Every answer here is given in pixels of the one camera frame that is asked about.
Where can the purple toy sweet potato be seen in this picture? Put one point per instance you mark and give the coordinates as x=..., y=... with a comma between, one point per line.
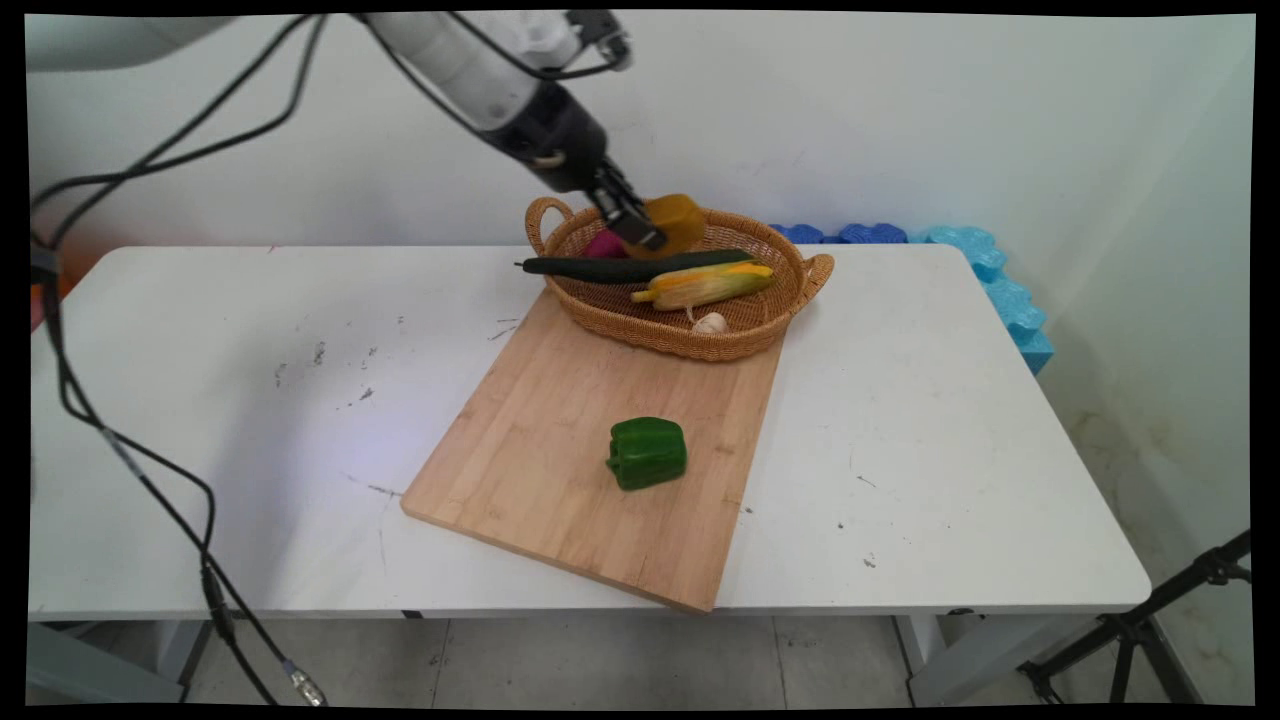
x=603, y=245

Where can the grey base beam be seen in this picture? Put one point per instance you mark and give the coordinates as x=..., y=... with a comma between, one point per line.
x=90, y=670

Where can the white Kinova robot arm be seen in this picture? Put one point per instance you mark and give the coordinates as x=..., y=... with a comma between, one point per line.
x=460, y=60

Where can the light blue foam mat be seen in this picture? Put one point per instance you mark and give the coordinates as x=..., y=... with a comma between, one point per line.
x=1010, y=300

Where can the brown yellow toy potato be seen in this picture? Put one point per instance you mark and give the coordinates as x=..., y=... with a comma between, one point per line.
x=680, y=225

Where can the green toy bell pepper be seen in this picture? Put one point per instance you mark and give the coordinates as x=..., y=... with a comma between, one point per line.
x=648, y=453

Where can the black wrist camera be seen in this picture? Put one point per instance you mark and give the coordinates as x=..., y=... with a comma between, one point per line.
x=600, y=35

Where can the black tripod stand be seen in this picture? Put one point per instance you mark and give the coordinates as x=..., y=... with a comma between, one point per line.
x=1135, y=630

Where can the orange foam mat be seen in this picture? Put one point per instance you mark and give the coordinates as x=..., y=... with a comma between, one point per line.
x=45, y=290

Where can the wooden cutting board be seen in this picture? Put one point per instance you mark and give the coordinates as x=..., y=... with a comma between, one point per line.
x=590, y=470

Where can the yellow toy corn cob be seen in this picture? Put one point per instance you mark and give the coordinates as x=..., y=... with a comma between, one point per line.
x=705, y=285

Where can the white toy garlic bulb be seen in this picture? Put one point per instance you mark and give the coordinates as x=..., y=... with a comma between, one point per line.
x=711, y=323

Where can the white table leg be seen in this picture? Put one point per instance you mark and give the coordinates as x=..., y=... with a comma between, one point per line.
x=180, y=650
x=950, y=660

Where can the dark blue foam mat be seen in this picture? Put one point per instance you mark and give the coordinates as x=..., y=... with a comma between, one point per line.
x=850, y=234

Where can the dark green toy cucumber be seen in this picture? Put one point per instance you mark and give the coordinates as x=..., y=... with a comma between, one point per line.
x=620, y=267

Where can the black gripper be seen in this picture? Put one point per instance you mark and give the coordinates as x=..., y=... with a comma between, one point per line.
x=555, y=135

